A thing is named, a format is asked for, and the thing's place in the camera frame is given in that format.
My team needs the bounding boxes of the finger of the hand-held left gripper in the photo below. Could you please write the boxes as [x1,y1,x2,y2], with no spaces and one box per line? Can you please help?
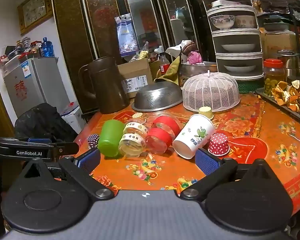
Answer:
[27,137,56,143]
[51,142,80,157]

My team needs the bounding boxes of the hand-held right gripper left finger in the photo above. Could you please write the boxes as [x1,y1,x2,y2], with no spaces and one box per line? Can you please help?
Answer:
[20,147,114,201]

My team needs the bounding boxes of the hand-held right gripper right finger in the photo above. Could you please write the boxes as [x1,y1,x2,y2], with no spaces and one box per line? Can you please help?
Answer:
[180,148,276,202]

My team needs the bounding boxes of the dark polka dot paper cup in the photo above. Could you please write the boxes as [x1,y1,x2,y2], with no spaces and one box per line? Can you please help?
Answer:
[87,133,100,149]

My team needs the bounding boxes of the red polka dot paper cup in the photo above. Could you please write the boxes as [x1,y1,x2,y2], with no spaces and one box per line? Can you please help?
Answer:
[208,133,231,156]

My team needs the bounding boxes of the white floral paper cup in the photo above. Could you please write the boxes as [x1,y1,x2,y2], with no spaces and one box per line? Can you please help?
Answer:
[172,114,216,160]

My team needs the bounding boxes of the green plastic cup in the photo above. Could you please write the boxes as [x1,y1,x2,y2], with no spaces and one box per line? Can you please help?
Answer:
[98,120,126,158]

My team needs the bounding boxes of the clear cup with white band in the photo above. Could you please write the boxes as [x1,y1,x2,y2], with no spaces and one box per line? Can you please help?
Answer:
[118,133,147,158]
[123,118,149,137]

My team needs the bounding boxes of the small yellow paper cup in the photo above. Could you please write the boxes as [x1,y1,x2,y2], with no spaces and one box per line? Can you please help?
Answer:
[198,106,214,120]

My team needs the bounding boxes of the clear cup with red band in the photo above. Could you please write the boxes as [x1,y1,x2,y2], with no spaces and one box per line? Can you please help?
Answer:
[145,128,176,155]
[152,115,182,137]

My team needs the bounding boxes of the white carton box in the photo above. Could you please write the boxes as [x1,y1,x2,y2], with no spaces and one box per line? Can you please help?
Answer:
[60,102,87,134]

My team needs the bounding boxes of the grey refrigerator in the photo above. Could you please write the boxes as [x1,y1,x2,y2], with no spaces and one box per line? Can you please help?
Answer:
[3,57,70,118]

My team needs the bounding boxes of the white mesh food cover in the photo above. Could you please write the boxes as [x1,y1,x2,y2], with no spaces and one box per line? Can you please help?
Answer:
[182,71,241,112]

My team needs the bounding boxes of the brown plastic pitcher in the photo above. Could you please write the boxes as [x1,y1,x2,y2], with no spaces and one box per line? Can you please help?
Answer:
[78,56,131,114]

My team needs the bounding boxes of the metal colander bowl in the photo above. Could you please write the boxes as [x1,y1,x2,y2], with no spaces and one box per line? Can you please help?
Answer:
[131,82,184,112]

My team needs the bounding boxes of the green plastic basket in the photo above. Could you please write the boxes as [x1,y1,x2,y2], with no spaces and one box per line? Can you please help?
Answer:
[236,78,264,94]

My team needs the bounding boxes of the dark tray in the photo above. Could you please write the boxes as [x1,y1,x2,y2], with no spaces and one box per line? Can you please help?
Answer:
[255,87,300,123]

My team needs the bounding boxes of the metal basin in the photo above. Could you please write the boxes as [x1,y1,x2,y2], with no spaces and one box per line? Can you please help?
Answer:
[178,62,218,87]

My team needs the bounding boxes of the blue water bottle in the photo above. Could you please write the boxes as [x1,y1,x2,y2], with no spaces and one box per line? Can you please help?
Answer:
[41,37,54,58]

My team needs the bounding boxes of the clutter of jars and tins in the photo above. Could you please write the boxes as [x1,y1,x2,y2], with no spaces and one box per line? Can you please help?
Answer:
[0,37,44,63]

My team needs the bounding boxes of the olive green cloth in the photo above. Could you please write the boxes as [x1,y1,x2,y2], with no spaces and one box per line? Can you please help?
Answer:
[153,55,182,86]

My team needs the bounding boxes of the cardboard box with label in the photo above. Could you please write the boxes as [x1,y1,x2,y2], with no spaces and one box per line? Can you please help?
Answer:
[117,58,154,99]

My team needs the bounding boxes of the white plate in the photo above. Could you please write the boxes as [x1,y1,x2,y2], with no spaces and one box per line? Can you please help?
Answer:
[221,43,256,52]
[223,65,256,73]

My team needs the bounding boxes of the pink cloth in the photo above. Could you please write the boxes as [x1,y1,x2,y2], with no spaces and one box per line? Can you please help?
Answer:
[186,51,203,64]

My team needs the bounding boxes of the dried orange peels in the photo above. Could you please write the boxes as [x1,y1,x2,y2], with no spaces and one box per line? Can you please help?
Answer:
[271,80,300,112]

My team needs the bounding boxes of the plastic bottle with red label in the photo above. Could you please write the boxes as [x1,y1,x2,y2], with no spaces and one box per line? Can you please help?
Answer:
[158,52,171,74]

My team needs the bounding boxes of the glass jar with red lid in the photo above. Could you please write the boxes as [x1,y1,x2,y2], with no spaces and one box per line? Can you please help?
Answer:
[263,58,286,97]

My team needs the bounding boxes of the brown knitted hat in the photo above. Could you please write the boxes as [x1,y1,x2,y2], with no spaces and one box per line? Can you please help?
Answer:
[181,40,198,54]

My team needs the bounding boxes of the dark mirrored wardrobe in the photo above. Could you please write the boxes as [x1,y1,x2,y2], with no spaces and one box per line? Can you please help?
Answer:
[47,0,211,116]

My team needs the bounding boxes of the tiered grey dish rack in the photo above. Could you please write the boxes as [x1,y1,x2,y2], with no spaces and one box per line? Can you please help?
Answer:
[201,0,265,93]

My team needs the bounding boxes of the metal pot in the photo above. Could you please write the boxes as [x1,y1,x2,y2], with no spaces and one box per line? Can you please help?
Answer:
[276,50,300,77]

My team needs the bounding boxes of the hanging clear plastic bag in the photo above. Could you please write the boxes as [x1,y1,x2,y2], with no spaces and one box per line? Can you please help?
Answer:
[114,13,138,57]

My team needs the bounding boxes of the plain cardboard box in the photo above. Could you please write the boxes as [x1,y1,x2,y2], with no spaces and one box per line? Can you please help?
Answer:
[260,28,300,58]

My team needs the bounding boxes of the blue floral ceramic bowl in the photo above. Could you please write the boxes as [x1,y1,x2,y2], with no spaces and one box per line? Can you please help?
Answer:
[209,14,236,30]

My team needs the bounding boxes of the beige ceramic bowl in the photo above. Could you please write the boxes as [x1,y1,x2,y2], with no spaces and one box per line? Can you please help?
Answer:
[234,15,256,29]

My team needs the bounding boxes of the wooden framed wall clock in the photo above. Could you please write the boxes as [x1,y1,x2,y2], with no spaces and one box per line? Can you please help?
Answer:
[17,0,54,36]

